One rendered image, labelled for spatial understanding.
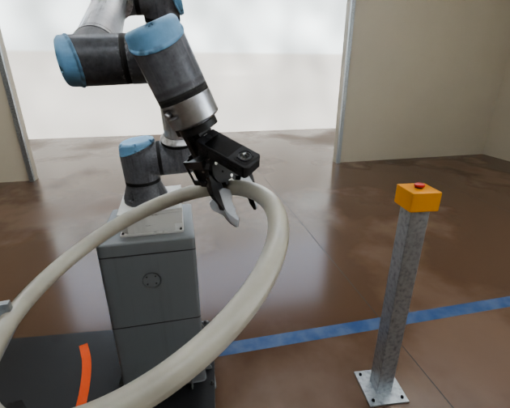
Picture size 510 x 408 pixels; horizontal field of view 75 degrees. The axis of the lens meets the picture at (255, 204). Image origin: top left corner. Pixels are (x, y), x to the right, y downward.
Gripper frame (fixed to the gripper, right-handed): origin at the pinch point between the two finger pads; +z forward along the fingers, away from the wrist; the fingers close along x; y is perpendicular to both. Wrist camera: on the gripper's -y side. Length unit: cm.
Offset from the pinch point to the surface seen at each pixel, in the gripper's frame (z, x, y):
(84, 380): 88, 48, 127
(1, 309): -8.4, 39.8, 15.3
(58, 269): -6.4, 30.1, 20.3
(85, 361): 88, 43, 139
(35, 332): 77, 53, 186
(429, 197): 47, -75, -6
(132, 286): 43, 10, 87
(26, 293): -7.3, 36.1, 17.7
